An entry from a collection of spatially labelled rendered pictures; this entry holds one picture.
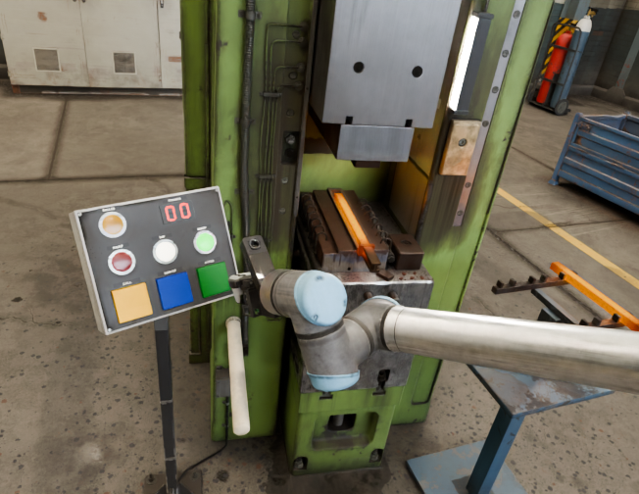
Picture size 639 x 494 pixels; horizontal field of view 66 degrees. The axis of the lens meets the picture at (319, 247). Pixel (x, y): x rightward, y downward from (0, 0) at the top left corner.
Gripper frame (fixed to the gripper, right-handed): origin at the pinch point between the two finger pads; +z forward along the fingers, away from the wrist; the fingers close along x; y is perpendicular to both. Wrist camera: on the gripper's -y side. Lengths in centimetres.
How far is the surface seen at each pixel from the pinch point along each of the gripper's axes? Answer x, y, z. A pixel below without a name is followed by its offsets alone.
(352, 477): 50, 96, 47
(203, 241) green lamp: -1.3, -8.7, 10.9
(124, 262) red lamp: -20.2, -8.2, 10.8
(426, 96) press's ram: 54, -34, -17
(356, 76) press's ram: 37, -41, -12
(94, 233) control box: -24.9, -15.7, 11.3
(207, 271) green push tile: -2.2, -1.3, 10.4
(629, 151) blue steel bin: 420, 5, 97
